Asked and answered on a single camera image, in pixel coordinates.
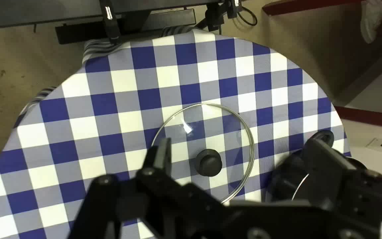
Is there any glass lid with black knob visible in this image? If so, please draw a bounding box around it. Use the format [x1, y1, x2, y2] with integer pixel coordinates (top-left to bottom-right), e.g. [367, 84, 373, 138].
[150, 102, 256, 206]

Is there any white crumpled bag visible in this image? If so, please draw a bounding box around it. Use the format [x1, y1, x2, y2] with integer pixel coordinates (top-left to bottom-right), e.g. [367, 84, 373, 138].
[360, 0, 382, 45]

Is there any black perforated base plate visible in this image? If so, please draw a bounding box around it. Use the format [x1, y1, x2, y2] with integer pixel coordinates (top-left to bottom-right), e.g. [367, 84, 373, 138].
[0, 0, 215, 45]

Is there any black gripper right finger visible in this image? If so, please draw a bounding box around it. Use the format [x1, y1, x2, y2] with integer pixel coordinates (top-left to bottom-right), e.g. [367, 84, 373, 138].
[304, 134, 382, 239]

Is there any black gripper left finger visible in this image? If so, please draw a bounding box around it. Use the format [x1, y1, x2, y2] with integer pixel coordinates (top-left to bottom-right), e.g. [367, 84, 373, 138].
[69, 137, 228, 239]

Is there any red cabinet with white top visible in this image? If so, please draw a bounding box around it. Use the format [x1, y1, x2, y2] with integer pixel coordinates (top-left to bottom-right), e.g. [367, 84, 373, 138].
[334, 44, 382, 130]

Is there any blue white checkered tablecloth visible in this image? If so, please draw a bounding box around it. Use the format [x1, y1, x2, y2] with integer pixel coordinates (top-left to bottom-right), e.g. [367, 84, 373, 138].
[0, 29, 348, 239]

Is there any thin black cable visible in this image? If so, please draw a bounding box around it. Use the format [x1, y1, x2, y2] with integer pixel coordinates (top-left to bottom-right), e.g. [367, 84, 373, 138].
[226, 0, 260, 27]

